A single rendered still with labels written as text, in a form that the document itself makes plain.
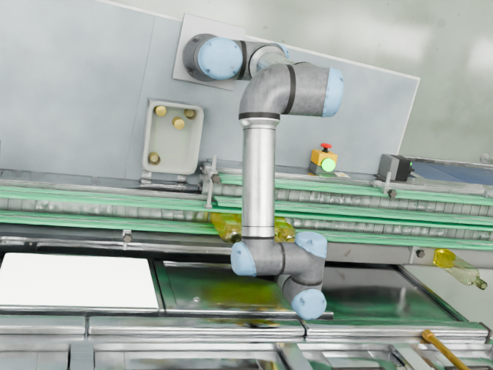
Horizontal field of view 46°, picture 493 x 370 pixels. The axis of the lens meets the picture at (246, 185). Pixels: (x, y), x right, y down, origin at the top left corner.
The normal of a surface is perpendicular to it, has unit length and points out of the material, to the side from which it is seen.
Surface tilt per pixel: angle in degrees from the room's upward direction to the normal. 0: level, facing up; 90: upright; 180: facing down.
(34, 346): 0
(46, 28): 0
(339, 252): 0
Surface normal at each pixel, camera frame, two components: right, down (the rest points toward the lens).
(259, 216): 0.04, -0.03
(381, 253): 0.25, 0.28
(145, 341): 0.15, -0.96
